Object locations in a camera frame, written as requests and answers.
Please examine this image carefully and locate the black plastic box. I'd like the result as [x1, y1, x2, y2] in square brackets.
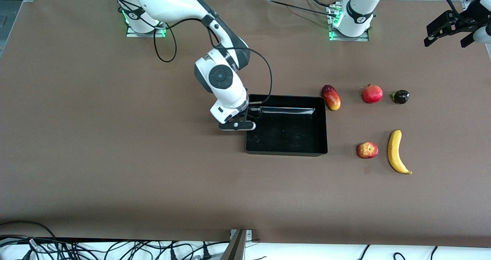
[245, 94, 329, 156]

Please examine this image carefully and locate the red apple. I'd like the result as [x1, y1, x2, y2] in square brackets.
[356, 142, 379, 160]

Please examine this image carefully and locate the yellow banana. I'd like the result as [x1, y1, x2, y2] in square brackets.
[387, 129, 413, 175]

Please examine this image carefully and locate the dark purple mangosteen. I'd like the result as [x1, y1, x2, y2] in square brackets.
[390, 90, 410, 105]

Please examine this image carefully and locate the red yellow mango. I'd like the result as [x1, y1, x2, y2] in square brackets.
[321, 84, 341, 111]

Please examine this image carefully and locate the red pomegranate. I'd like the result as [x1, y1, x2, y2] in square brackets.
[362, 84, 384, 104]

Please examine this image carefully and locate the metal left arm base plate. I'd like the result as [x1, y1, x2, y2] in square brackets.
[328, 5, 370, 42]

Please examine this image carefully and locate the silver metal bracket plate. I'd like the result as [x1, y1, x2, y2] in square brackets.
[229, 229, 253, 241]

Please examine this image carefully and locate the long black table cable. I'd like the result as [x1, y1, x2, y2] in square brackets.
[267, 0, 334, 17]

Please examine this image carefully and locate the short black table cable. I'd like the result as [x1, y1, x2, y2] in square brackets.
[303, 0, 340, 8]

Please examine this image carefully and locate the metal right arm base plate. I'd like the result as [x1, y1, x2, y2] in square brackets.
[126, 20, 167, 38]

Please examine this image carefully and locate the dark metal post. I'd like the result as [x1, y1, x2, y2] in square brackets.
[220, 229, 247, 260]

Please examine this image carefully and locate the tangled black cable bundle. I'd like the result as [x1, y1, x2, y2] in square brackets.
[0, 235, 231, 260]

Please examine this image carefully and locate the arched black cable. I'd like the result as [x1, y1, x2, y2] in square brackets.
[0, 221, 58, 239]

